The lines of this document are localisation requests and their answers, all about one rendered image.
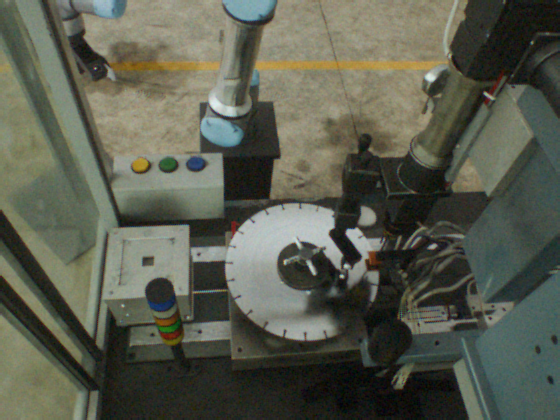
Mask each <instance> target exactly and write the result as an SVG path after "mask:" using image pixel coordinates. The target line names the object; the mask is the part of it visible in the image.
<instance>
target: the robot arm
mask: <svg viewBox="0 0 560 420"><path fill-rule="evenodd" d="M56 2H57V5H58V10H59V12H60V15H61V17H62V20H63V26H64V28H65V31H66V33H67V36H68V41H69V43H70V46H71V48H72V54H73V56H74V59H75V61H76V64H77V69H78V71H79V74H81V75H83V73H84V72H86V73H87V75H88V76H89V77H90V78H91V80H92V81H94V82H96V81H98V80H102V79H103V78H104V77H106V76H107V77H109V79H110V80H113V81H115V74H114V72H113V70H112V68H111V67H110V64H109V63H108V61H107V60H106V58H104V57H103V56H102V55H101V54H99V53H97V52H94V50H93V49H92V47H90V46H89V43H88V42H86V40H85V39H84V35H85V33H86V31H85V27H84V26H85V25H84V23H85V20H84V18H83V15H82V13H83V14H91V15H95V16H99V17H101V18H104V19H118V18H122V17H123V15H124V13H125V9H126V8H127V0H56ZM277 3H278V0H222V9H223V11H224V13H225V14H226V16H227V19H226V30H225V35H224V41H223V46H222V52H221V57H220V63H219V73H218V79H217V84H216V87H215V88H213V89H212V90H211V92H210V94H209V96H208V102H207V108H206V115H205V117H204V118H203V119H202V121H201V127H200V129H201V132H202V134H203V135H204V136H205V137H206V138H207V139H208V141H211V142H212V143H214V144H216V145H218V146H221V147H234V146H236V145H244V144H248V143H250V142H252V141H254V140H256V139H257V138H258V137H259V136H260V135H261V130H262V121H261V116H260V114H259V111H258V98H259V83H260V75H259V72H258V70H256V69H255V63H256V59H257V56H258V52H259V48H260V45H261V41H262V34H263V30H264V26H265V25H268V24H269V23H270V22H271V21H272V20H273V19H274V14H275V10H276V7H277Z"/></svg>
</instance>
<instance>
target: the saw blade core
mask: <svg viewBox="0 0 560 420"><path fill-rule="evenodd" d="M283 208H285V210H283ZM283 208H282V205H278V206H274V207H272V208H267V209H266V211H267V213H266V211H265V210H263V211H261V212H260V213H258V214H255V215H254V216H253V217H251V218H250V219H251V220H252V221H251V220H250V219H248V221H246V222H245V223H244V224H246V225H247V226H248V228H247V227H244V226H242V227H240V228H239V229H238V231H239V232H241V233H239V232H236V234H235V235H234V237H233V239H232V240H231V242H230V246H233V247H230V246H229V249H228V251H227V255H226V261H225V274H226V280H227V283H228V287H229V289H230V293H231V295H232V297H233V299H235V298H237V297H238V296H239V295H241V298H237V299H235V301H236V305H238V306H239V308H240V309H241V310H242V311H243V313H244V314H245V315H247V314H248V313H249V311H252V312H250V313H249V315H248V316H247V317H249V319H250V320H251V321H253V322H254V323H256V324H257V325H258V326H260V327H261V328H262V329H263V327H264V325H265V324H266V322H267V323H268V324H267V325H266V327H265V328H264V329H265V330H267V331H268V332H270V333H273V334H274V335H279V336H281V337H283V335H284V330H285V329H286V335H285V338H287V339H292V340H298V341H304V333H306V334H307V335H306V341H315V340H323V339H326V335H327V337H328V338H330V337H333V336H335V335H338V334H341V333H343V332H345V331H346V330H348V329H349V328H352V327H353V326H354V325H355V324H356V323H358V322H359V321H360V320H361V318H360V317H362V318H363V317H364V316H365V314H366V313H367V311H369V309H370V308H371V305H372V304H371V303H373V301H374V299H375V297H376V294H377V286H378V269H371V267H372V268H378V264H375V265H371V264H370V261H369V257H368V254H367V252H366V251H372V246H371V245H370V244H369V242H368V241H367V239H366V237H365V236H363V233H361V232H360V230H359V229H358V228H357V227H356V229H348V231H347V233H346V234H347V235H348V238H349V239H350V240H351V241H352V242H353V244H354V245H355V247H356V248H357V250H358V251H360V254H361V255H362V259H361V261H360V262H359V263H355V264H354V269H353V270H350V269H341V257H342V253H341V251H339V249H338V248H337V247H336V245H335V243H334V242H333V241H332V239H330V238H329V230H330V229H332V228H334V217H332V216H333V215H334V212H333V211H331V210H329V209H327V208H322V207H318V211H316V210H317V206H316V205H311V204H305V203H301V209H300V208H299V203H289V204H283ZM253 221H254V223H253ZM242 233H244V234H242ZM294 236H298V239H299V240H300V241H305V242H310V243H312V244H314V245H317V246H318V247H321V246H323V245H325V246H326V250H325V251H323V252H324V253H325V254H326V256H327V257H328V260H329V271H328V274H327V276H326V278H325V279H324V281H323V282H322V283H321V284H319V285H318V286H317V287H315V288H309V289H300V288H294V287H292V286H290V285H289V284H287V283H286V282H285V281H284V280H283V279H282V278H281V277H280V276H279V272H278V269H277V260H278V257H279V252H281V250H282V249H283V248H284V247H285V246H286V245H289V244H291V243H293V242H295V240H294V239H293V237H294ZM361 236H363V237H361ZM359 237H361V238H360V239H358V238H359ZM235 246H236V248H234V247H235ZM230 263H233V264H230ZM232 279H234V280H235V281H230V280H232ZM228 281H230V282H228ZM371 283H372V284H373V285H372V286H371ZM374 285H377V286H374ZM365 299H368V300H369V301H371V302H369V301H366V300H365ZM356 313H358V314H359V316H358V315H356ZM341 324H344V327H345V329H346V330H345V329H344V328H343V326H341ZM323 331H326V335H325V333H323Z"/></svg>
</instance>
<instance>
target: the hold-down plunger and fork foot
mask: <svg viewBox="0 0 560 420"><path fill-rule="evenodd" d="M347 231H348V229H343V228H336V227H334V228H332V229H330V230H329V238H330V239H332V241H333V242H334V243H335V245H336V247H337V248H338V249H339V251H341V253H342V257H341V269H343V268H344V265H345V263H346V261H348V263H349V264H350V270H353V269H354V264H355V263H359V262H360V261H361V259H362V255H361V254H360V251H358V250H357V248H356V247H355V245H354V244H353V242H352V241H351V240H350V239H349V238H348V235H347V234H346V233H347Z"/></svg>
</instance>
